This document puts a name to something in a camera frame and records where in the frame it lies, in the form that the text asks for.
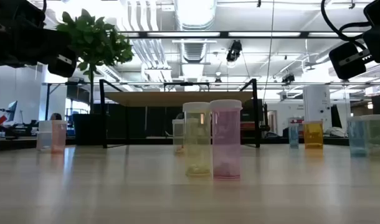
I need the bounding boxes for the round metal ceiling duct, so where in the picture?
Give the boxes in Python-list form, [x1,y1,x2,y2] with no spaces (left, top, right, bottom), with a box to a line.
[173,0,218,31]

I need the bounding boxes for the small blue medicine bottle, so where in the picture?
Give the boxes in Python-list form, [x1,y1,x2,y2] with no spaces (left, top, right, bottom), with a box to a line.
[288,123,300,149]

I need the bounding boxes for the large orange medicine bottle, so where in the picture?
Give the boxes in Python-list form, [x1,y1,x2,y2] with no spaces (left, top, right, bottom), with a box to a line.
[302,120,325,151]

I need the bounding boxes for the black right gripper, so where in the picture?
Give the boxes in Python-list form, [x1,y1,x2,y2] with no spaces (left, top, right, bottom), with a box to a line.
[328,0,380,81]

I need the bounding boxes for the white round column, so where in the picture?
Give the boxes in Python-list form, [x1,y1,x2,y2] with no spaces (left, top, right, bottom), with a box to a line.
[303,85,333,131]

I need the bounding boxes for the white crumpled cloth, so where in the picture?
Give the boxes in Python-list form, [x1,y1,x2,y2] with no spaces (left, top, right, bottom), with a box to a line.
[323,126,346,138]

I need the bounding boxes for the light green medicine bottle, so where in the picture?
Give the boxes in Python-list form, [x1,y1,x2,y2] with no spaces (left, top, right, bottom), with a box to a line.
[361,114,380,158]

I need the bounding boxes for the black overhead camera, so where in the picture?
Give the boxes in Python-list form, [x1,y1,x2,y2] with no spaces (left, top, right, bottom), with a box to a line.
[226,39,243,63]

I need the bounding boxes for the clear medicine bottle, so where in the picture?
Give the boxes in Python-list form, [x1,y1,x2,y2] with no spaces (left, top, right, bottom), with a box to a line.
[36,120,53,152]

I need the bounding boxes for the wooden shelf with black legs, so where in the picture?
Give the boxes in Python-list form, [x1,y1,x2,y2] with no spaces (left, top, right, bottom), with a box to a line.
[98,78,262,149]

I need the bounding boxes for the black divider panel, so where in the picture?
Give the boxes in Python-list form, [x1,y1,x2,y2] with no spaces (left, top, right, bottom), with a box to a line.
[93,104,184,140]

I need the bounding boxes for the tilted computer monitor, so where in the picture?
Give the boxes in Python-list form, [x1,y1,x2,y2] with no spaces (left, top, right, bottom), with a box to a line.
[6,100,19,123]

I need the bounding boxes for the black bar with light strips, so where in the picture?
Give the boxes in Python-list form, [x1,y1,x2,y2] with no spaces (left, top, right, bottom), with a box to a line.
[116,30,365,39]

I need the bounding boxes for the small pale yellow medicine bottle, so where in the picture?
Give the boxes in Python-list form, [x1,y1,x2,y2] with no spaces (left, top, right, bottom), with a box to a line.
[172,119,186,156]

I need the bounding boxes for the black aluminium table frame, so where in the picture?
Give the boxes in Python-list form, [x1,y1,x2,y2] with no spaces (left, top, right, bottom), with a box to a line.
[0,136,380,152]

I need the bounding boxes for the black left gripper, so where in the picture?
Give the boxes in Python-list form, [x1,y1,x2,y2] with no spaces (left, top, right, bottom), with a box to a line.
[0,0,78,78]

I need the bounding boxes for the green potted plant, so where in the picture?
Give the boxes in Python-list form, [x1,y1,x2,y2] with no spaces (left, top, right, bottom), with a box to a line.
[55,8,135,146]

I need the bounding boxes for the salmon pink medicine bottle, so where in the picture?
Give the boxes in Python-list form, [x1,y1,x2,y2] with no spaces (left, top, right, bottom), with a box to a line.
[50,120,68,154]

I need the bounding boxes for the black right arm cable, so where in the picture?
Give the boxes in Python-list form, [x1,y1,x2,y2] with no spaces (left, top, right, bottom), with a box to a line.
[320,0,371,44]

